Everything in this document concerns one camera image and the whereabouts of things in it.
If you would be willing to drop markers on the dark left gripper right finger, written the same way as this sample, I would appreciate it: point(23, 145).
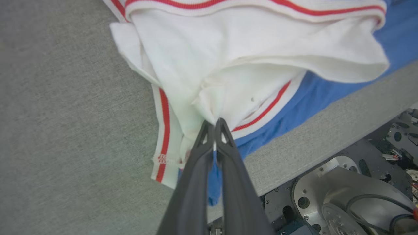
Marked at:
point(238, 195)

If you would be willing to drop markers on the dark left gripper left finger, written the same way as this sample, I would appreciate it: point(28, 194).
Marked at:
point(192, 189)

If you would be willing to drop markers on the blue white red-striped garment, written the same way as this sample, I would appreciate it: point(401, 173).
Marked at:
point(245, 52)

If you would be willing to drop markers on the black robot base deck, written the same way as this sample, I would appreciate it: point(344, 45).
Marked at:
point(375, 147)

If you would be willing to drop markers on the grey fabric sofa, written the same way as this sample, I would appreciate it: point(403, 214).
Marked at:
point(65, 130)

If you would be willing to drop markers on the silver robot waist mount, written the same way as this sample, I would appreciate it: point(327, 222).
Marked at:
point(333, 186)

